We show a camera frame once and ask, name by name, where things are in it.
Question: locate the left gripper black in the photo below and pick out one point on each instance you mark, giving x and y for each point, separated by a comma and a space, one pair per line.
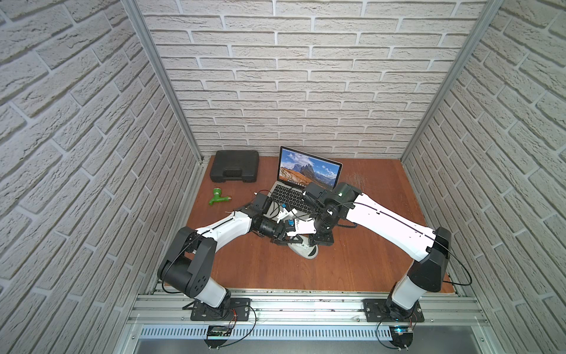
288, 237

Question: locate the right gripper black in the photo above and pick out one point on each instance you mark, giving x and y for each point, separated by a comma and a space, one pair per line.
323, 240

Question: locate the white wireless mouse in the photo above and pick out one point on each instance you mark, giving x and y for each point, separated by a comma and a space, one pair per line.
304, 249

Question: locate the silver laptop with mountain wallpaper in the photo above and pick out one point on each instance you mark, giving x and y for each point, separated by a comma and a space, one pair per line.
296, 170

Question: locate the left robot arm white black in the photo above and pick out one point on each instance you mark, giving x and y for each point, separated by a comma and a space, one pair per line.
187, 265

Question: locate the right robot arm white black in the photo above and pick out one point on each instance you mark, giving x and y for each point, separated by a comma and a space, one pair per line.
430, 249

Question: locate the green plastic toy left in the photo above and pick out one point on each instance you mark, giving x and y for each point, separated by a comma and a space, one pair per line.
218, 197

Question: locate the black plastic tool case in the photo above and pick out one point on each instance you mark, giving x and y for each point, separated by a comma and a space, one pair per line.
235, 165

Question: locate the left controller board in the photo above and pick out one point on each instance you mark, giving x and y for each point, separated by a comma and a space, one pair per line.
217, 336

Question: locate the controller board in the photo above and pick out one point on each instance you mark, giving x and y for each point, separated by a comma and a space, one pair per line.
401, 337
217, 336

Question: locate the right controller board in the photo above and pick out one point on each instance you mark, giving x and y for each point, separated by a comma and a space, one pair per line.
401, 337

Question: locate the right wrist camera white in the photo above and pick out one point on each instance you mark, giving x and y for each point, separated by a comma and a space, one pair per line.
300, 227

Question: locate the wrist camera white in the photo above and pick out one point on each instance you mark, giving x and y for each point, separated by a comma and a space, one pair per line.
286, 214
300, 227

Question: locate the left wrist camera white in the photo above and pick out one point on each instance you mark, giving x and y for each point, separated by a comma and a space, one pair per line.
286, 214

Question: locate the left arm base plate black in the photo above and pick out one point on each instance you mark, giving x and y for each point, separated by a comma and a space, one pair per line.
236, 309

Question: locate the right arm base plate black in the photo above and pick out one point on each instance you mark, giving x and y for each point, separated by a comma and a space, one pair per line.
384, 310

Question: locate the aluminium rail frame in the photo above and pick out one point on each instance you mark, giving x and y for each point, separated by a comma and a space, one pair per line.
307, 315

